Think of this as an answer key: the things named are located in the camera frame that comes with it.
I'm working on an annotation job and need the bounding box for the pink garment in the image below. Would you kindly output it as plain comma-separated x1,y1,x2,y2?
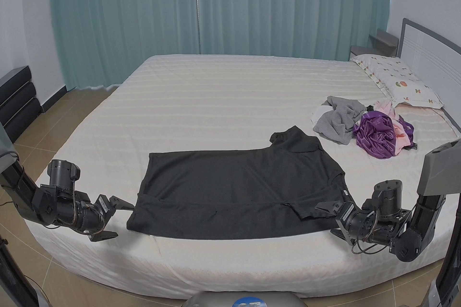
373,99,413,155

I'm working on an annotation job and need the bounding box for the purple satin garment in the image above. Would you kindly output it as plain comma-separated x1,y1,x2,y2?
353,111,397,159

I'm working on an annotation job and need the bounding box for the grey bedside table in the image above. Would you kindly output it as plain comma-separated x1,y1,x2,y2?
350,29,400,57

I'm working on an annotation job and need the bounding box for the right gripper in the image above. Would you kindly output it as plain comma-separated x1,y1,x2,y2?
315,201,377,246

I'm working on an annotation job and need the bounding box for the white printed pillow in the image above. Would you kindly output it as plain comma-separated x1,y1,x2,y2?
351,54,444,109

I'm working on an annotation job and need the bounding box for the grey garment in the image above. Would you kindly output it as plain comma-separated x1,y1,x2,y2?
313,96,367,145

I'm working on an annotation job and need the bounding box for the black chest of drawers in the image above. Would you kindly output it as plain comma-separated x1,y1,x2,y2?
0,65,42,142

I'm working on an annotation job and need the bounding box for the dark purple garment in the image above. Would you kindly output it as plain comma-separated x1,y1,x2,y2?
398,117,415,144

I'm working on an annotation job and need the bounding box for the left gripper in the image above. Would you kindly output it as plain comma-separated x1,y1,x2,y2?
77,193,136,243

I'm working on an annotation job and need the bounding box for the bed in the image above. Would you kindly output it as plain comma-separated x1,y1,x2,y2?
23,18,461,299

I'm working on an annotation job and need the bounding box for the black cable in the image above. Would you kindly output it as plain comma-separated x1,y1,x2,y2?
351,240,391,256

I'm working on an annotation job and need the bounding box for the black T-shirt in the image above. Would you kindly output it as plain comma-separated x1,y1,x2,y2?
126,125,355,239

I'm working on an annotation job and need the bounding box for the white garment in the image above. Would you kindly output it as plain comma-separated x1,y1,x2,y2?
311,104,332,123

